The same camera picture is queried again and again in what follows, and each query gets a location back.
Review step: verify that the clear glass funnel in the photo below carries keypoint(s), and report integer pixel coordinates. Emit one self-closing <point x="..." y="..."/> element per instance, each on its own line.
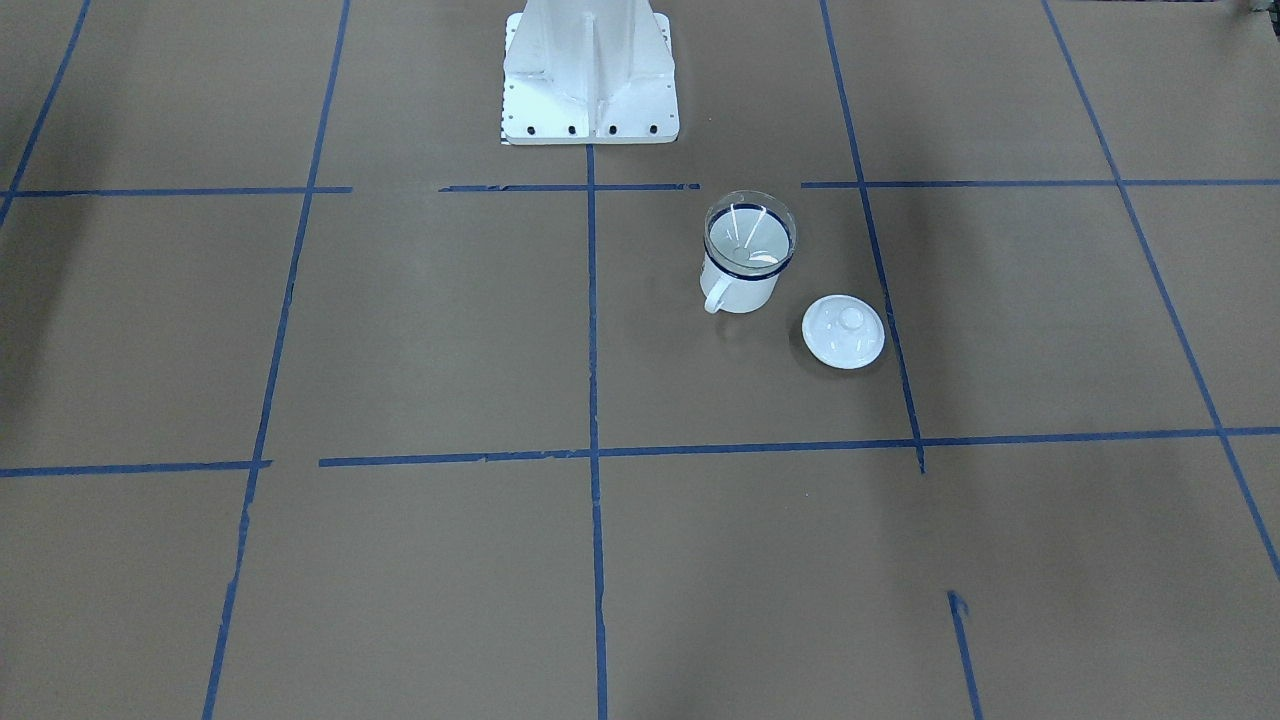
<point x="750" y="233"/>

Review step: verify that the white cup lid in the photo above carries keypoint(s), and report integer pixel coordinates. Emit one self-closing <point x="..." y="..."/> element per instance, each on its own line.
<point x="843" y="332"/>

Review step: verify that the white enamel cup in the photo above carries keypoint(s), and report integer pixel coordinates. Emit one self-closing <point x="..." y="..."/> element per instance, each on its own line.
<point x="726" y="293"/>

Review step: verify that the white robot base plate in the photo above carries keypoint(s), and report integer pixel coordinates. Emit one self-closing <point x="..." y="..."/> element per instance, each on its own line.
<point x="579" y="72"/>

